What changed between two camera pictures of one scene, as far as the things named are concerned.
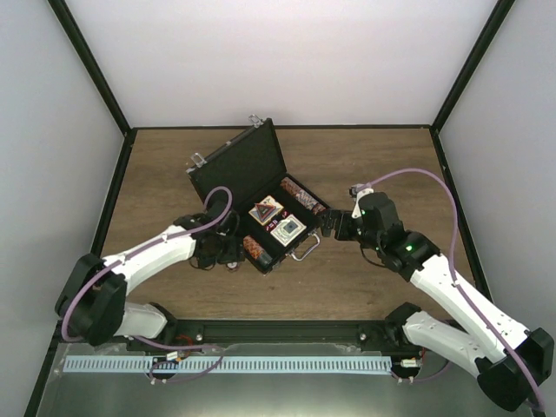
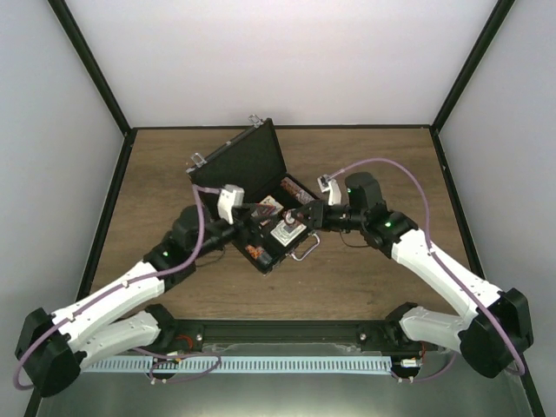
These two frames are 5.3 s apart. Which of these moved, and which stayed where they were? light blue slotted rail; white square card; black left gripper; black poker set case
Moved: black left gripper
Stayed: light blue slotted rail; black poker set case; white square card
